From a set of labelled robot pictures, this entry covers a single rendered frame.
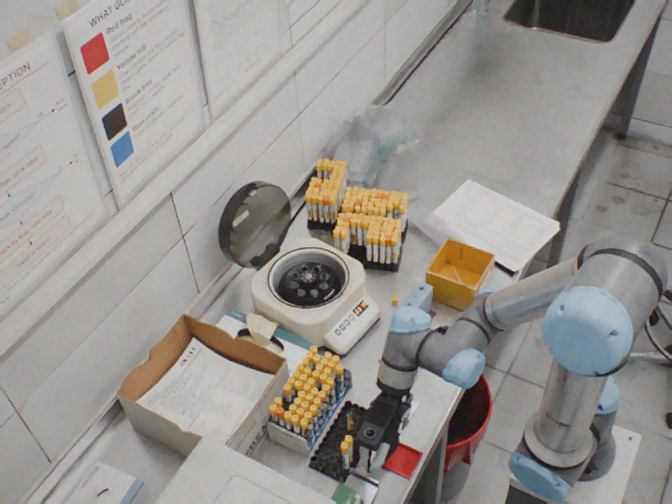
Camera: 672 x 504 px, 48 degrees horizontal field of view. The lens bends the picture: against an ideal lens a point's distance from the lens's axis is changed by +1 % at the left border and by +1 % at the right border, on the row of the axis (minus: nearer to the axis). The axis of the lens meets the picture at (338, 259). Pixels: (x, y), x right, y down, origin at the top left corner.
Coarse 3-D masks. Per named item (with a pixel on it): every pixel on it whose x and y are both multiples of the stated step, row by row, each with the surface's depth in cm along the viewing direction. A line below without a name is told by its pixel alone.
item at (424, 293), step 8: (416, 288) 181; (424, 288) 181; (432, 288) 181; (408, 296) 179; (416, 296) 179; (424, 296) 179; (432, 296) 184; (400, 304) 178; (408, 304) 178; (416, 304) 177; (424, 304) 181; (432, 312) 187
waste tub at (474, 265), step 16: (448, 240) 192; (448, 256) 196; (464, 256) 193; (480, 256) 190; (496, 256) 187; (432, 272) 184; (448, 272) 196; (464, 272) 196; (480, 272) 194; (448, 288) 185; (464, 288) 182; (480, 288) 185; (448, 304) 189; (464, 304) 186
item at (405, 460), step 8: (400, 448) 163; (408, 448) 163; (392, 456) 162; (400, 456) 162; (408, 456) 162; (416, 456) 161; (384, 464) 160; (392, 464) 160; (400, 464) 160; (408, 464) 160; (416, 464) 160; (400, 472) 159; (408, 472) 159
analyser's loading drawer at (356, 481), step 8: (352, 472) 154; (360, 472) 153; (352, 480) 154; (360, 480) 154; (368, 480) 153; (376, 480) 152; (352, 488) 153; (360, 488) 153; (368, 488) 153; (376, 488) 153; (360, 496) 152; (368, 496) 152
